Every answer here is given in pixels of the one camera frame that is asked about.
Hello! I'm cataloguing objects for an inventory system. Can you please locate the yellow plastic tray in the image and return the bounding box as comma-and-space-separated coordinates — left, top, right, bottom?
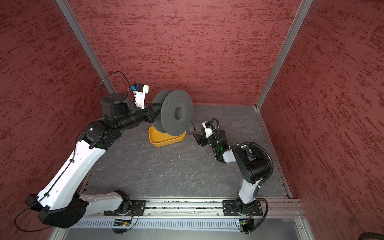
148, 126, 187, 148

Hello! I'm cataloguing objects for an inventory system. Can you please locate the dark grey cable spool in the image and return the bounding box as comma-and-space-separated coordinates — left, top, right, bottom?
153, 90, 194, 136

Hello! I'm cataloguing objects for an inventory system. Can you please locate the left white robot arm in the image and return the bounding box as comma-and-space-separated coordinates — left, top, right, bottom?
26, 104, 162, 229

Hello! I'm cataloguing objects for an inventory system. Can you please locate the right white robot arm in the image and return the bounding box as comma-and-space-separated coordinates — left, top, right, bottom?
193, 133, 274, 216

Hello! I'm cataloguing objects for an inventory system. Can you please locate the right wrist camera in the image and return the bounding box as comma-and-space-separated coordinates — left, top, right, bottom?
202, 121, 227, 145

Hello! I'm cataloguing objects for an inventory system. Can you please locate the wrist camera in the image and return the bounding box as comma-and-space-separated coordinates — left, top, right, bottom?
202, 121, 227, 145
100, 82, 150, 119

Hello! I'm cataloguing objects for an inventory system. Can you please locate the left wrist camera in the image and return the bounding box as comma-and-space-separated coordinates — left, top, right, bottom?
100, 82, 150, 119

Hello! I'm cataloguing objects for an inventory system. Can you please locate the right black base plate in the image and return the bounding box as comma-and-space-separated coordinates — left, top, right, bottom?
222, 200, 263, 217

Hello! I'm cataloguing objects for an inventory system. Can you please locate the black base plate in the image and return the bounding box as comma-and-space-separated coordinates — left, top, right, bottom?
222, 200, 263, 217
103, 200, 147, 217

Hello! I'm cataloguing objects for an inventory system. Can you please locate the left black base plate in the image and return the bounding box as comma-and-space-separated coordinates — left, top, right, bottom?
103, 200, 147, 217

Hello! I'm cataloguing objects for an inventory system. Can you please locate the left aluminium corner post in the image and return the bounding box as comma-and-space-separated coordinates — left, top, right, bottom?
56, 0, 107, 80

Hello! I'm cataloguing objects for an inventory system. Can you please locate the aluminium corner post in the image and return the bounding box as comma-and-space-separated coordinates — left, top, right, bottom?
256, 0, 313, 111
56, 0, 107, 80

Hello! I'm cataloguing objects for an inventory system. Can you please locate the aluminium mounting rail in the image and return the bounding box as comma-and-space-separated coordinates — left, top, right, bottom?
61, 197, 305, 220

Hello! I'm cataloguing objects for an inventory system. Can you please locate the right aluminium corner post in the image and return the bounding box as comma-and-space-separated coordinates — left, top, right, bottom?
256, 0, 313, 111

